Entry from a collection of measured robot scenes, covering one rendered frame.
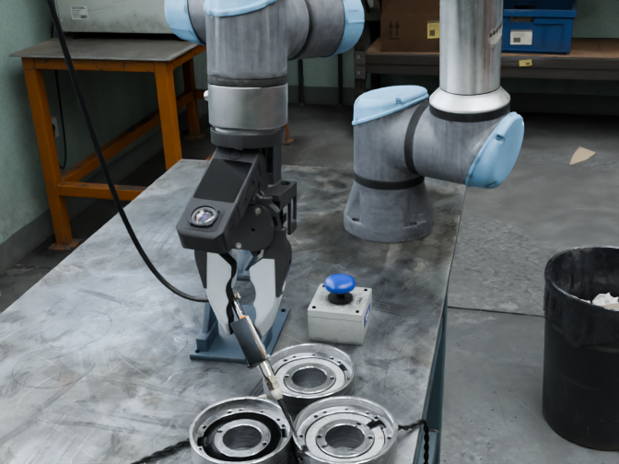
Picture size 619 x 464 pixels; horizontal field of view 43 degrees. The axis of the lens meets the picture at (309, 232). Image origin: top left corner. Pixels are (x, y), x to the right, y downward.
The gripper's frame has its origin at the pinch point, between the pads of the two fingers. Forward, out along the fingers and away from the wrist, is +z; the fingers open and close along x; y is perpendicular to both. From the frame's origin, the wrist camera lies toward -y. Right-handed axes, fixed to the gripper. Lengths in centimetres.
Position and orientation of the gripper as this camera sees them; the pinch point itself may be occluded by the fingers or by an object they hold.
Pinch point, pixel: (242, 327)
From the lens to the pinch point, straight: 79.9
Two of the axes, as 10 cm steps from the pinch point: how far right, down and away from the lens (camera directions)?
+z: -0.1, 9.5, 3.1
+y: 2.6, -2.9, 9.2
